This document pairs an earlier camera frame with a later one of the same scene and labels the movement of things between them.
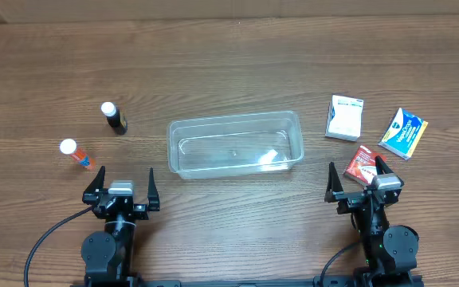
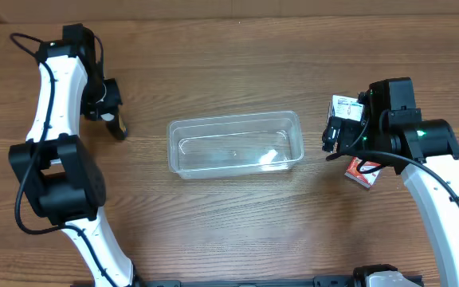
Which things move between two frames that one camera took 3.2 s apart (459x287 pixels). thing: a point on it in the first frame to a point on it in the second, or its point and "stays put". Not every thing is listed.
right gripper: x=360 y=200 to x=342 y=135
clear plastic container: x=220 y=145 stays put
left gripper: x=119 y=203 to x=111 y=97
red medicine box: x=361 y=167 stays put
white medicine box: x=345 y=117 stays put
